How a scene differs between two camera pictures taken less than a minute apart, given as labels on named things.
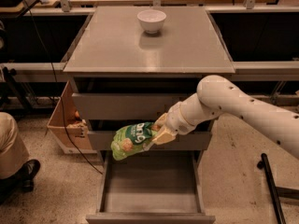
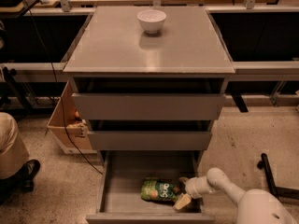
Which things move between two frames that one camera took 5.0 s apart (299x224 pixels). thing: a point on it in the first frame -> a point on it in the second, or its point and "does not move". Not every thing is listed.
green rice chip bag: [131, 138] -> [159, 189]
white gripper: [175, 119] -> [193, 188]
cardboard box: [67, 126] does not move
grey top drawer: [123, 105] does not move
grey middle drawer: [203, 140] does not move
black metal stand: [277, 191] does not move
